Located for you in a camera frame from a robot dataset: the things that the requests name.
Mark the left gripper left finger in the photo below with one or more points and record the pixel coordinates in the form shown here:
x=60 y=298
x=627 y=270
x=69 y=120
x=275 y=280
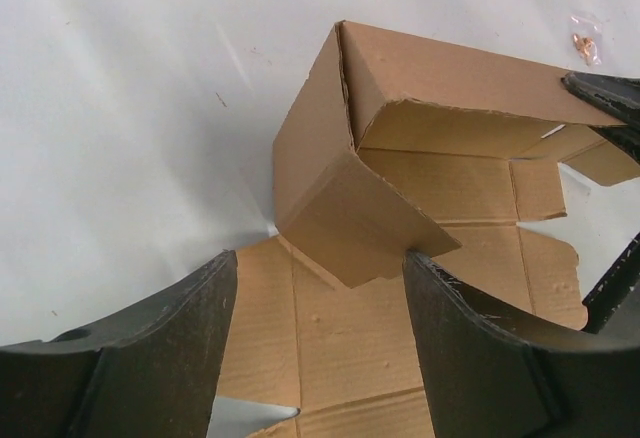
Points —
x=148 y=370

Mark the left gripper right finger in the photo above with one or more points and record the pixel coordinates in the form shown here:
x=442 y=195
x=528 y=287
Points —
x=491 y=369

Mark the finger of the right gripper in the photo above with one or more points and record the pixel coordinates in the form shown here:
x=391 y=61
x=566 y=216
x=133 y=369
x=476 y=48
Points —
x=621 y=147
x=616 y=96

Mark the small brown paper scrap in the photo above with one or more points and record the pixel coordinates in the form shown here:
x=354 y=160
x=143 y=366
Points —
x=586 y=35

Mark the brown cardboard box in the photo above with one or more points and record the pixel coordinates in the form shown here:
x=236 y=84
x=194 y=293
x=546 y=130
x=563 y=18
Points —
x=398 y=143

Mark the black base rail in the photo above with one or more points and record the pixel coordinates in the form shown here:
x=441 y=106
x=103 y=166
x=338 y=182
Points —
x=613 y=303

